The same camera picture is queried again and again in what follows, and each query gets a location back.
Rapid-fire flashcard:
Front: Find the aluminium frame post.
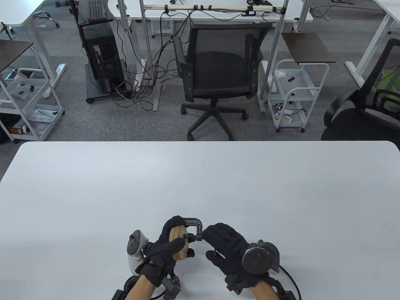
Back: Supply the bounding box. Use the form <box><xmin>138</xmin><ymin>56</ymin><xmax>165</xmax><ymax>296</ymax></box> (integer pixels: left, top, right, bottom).
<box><xmin>257</xmin><ymin>0</ymin><xmax>289</xmax><ymax>113</ymax></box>
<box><xmin>139</xmin><ymin>0</ymin><xmax>161</xmax><ymax>112</ymax></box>

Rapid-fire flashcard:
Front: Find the grey white tracking controller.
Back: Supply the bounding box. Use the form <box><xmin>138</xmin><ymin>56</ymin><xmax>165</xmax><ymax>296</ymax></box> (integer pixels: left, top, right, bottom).
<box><xmin>126</xmin><ymin>230</ymin><xmax>150</xmax><ymax>271</ymax></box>
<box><xmin>242</xmin><ymin>239</ymin><xmax>280</xmax><ymax>276</ymax></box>

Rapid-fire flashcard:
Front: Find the black computer tower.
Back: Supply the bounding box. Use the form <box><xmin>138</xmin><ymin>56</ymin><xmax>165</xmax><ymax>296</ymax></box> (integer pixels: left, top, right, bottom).
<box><xmin>69</xmin><ymin>0</ymin><xmax>133</xmax><ymax>104</ymax></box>
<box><xmin>83</xmin><ymin>33</ymin><xmax>128</xmax><ymax>94</ymax></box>

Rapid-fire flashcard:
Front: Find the lime green bag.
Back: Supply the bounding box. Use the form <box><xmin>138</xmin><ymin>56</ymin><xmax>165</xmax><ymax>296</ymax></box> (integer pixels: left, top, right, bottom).
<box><xmin>377</xmin><ymin>70</ymin><xmax>400</xmax><ymax>112</ymax></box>

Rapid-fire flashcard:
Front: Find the white desk with cable sleeve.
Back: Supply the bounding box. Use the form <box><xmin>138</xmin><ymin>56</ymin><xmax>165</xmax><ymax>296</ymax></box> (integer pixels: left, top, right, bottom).
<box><xmin>108</xmin><ymin>0</ymin><xmax>314</xmax><ymax>33</ymax></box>

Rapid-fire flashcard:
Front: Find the white desk with slanted leg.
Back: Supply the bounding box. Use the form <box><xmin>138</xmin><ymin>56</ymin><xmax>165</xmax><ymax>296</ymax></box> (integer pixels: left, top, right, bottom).
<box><xmin>345</xmin><ymin>0</ymin><xmax>400</xmax><ymax>89</ymax></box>

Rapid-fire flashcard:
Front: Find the black glove cable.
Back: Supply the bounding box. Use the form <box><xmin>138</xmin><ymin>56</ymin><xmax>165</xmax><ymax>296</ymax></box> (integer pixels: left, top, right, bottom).
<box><xmin>124</xmin><ymin>276</ymin><xmax>140</xmax><ymax>293</ymax></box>
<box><xmin>278</xmin><ymin>265</ymin><xmax>302</xmax><ymax>300</ymax></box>

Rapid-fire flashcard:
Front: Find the person's left hand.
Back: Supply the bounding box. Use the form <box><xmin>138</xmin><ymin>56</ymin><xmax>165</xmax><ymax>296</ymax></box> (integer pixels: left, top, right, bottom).
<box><xmin>134</xmin><ymin>215</ymin><xmax>195</xmax><ymax>288</ymax></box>

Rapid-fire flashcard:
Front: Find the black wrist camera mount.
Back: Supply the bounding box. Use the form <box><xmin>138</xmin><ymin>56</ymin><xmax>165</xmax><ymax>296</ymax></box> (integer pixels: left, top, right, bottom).
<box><xmin>225</xmin><ymin>275</ymin><xmax>248</xmax><ymax>295</ymax></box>
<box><xmin>161</xmin><ymin>275</ymin><xmax>183</xmax><ymax>300</ymax></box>

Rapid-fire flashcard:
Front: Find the black padded office chair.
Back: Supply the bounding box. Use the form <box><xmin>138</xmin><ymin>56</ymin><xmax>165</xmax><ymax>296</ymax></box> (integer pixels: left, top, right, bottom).
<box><xmin>321</xmin><ymin>39</ymin><xmax>400</xmax><ymax>141</ymax></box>

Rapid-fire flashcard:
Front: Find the tangle of black cables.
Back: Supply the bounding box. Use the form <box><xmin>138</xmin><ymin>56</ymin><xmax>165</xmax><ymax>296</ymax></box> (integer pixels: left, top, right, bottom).
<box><xmin>111</xmin><ymin>9</ymin><xmax>196</xmax><ymax>112</ymax></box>

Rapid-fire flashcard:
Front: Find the white blue paper packet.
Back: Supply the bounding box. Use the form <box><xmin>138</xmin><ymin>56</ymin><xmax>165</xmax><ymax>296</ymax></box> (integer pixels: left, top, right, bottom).
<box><xmin>30</xmin><ymin>108</ymin><xmax>60</xmax><ymax>123</ymax></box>

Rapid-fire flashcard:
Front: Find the white rolling cart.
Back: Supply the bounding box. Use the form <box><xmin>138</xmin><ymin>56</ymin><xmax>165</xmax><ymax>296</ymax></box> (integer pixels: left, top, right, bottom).
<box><xmin>267</xmin><ymin>59</ymin><xmax>330</xmax><ymax>133</ymax></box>
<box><xmin>0</xmin><ymin>67</ymin><xmax>66</xmax><ymax>144</ymax></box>

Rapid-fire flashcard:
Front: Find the black metal clamp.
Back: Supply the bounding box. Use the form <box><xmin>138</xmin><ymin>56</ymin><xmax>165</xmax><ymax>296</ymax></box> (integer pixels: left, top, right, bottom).
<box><xmin>181</xmin><ymin>218</ymin><xmax>205</xmax><ymax>243</ymax></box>

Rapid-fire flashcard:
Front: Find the person's right hand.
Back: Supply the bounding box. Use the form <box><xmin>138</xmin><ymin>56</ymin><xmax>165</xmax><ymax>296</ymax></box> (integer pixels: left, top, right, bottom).
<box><xmin>202</xmin><ymin>222</ymin><xmax>266</xmax><ymax>293</ymax></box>

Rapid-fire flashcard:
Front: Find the person's right forearm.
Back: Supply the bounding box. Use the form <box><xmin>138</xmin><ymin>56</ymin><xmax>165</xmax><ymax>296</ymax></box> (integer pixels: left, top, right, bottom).
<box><xmin>248</xmin><ymin>282</ymin><xmax>280</xmax><ymax>300</ymax></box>

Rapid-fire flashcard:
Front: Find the black keyboard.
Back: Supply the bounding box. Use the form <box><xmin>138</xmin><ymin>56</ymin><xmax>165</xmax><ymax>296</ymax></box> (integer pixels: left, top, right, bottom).
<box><xmin>88</xmin><ymin>0</ymin><xmax>106</xmax><ymax>22</ymax></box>

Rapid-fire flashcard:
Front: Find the black mesh office chair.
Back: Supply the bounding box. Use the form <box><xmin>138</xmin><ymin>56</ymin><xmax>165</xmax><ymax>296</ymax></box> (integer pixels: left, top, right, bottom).
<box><xmin>173</xmin><ymin>23</ymin><xmax>274</xmax><ymax>141</ymax></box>

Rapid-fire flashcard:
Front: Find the cream cable sleeve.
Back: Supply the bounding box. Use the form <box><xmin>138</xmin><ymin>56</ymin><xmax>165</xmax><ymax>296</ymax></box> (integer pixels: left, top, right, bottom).
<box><xmin>147</xmin><ymin>4</ymin><xmax>278</xmax><ymax>14</ymax></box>

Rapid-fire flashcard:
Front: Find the brown wooden tabletop board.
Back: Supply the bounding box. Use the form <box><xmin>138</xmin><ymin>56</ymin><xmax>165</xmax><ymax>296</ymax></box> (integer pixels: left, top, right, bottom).
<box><xmin>0</xmin><ymin>40</ymin><xmax>34</xmax><ymax>73</ymax></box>
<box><xmin>281</xmin><ymin>32</ymin><xmax>336</xmax><ymax>65</ymax></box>

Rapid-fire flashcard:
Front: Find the white power strip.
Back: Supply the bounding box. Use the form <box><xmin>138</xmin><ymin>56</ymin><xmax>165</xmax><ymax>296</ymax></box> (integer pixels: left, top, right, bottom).
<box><xmin>134</xmin><ymin>59</ymin><xmax>147</xmax><ymax>92</ymax></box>

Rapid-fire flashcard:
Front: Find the person's left forearm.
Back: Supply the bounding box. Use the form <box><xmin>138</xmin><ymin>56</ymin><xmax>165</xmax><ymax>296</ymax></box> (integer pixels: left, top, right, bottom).
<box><xmin>125</xmin><ymin>274</ymin><xmax>158</xmax><ymax>300</ymax></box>

